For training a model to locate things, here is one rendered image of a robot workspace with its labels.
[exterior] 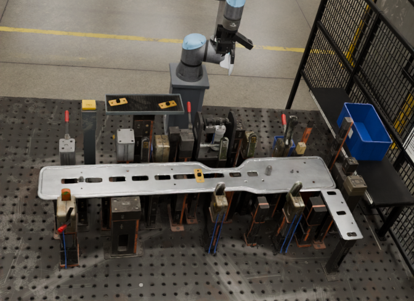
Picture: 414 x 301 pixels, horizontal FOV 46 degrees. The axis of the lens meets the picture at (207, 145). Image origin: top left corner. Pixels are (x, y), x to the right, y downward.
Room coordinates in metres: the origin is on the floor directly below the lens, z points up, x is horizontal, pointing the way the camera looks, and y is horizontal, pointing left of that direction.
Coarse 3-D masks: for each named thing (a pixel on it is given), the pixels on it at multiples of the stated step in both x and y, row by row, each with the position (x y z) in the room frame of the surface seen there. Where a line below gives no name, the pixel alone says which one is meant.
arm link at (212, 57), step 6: (222, 6) 2.25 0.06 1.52; (222, 12) 2.24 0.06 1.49; (222, 18) 2.23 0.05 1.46; (216, 24) 2.24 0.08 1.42; (210, 42) 2.22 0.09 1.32; (210, 48) 2.19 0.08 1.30; (210, 54) 2.17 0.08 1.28; (216, 54) 2.18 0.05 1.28; (210, 60) 2.18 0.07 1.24; (216, 60) 2.18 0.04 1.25; (222, 60) 2.18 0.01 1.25
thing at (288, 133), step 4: (292, 116) 1.88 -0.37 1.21; (288, 120) 1.87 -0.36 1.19; (292, 120) 1.86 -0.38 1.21; (296, 120) 1.85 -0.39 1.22; (288, 124) 1.86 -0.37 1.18; (292, 124) 1.84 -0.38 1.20; (296, 124) 1.85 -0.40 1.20; (288, 128) 1.86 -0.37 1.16; (292, 128) 1.87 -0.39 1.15; (288, 132) 1.87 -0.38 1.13; (292, 132) 1.86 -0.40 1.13; (284, 136) 1.86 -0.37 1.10; (288, 136) 1.86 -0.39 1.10; (292, 136) 1.86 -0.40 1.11; (284, 140) 1.85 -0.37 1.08; (288, 140) 1.87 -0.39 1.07; (284, 144) 1.84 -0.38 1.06; (288, 144) 1.86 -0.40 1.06
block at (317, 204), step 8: (312, 200) 1.58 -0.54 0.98; (320, 200) 1.59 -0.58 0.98; (304, 208) 1.59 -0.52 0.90; (312, 208) 1.54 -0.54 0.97; (320, 208) 1.54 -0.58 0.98; (304, 216) 1.57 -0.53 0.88; (312, 216) 1.52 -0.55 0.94; (320, 216) 1.53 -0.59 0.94; (304, 224) 1.55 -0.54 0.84; (312, 224) 1.52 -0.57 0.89; (320, 224) 1.54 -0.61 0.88; (296, 232) 1.58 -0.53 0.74; (304, 232) 1.53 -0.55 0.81; (312, 232) 1.54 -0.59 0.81; (296, 240) 1.55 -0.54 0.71; (304, 240) 1.53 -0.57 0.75; (304, 248) 1.52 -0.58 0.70
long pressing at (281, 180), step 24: (48, 168) 1.43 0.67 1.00; (72, 168) 1.46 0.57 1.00; (96, 168) 1.49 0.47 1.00; (120, 168) 1.52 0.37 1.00; (144, 168) 1.55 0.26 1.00; (168, 168) 1.58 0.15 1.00; (192, 168) 1.61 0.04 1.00; (216, 168) 1.64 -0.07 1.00; (240, 168) 1.67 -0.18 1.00; (264, 168) 1.71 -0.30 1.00; (288, 168) 1.75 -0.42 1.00; (312, 168) 1.78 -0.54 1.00; (48, 192) 1.30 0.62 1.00; (72, 192) 1.32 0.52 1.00; (96, 192) 1.35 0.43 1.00; (120, 192) 1.38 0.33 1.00; (144, 192) 1.41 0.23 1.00; (168, 192) 1.44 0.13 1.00; (192, 192) 1.47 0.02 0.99; (264, 192) 1.56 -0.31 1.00
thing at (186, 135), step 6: (180, 132) 1.76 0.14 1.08; (186, 132) 1.77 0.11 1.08; (180, 138) 1.74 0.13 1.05; (186, 138) 1.72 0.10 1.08; (192, 138) 1.73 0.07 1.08; (180, 144) 1.73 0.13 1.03; (186, 144) 1.71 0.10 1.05; (192, 144) 1.72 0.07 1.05; (180, 150) 1.70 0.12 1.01; (186, 150) 1.71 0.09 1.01; (192, 150) 1.72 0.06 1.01; (180, 156) 1.70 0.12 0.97; (186, 156) 1.71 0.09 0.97
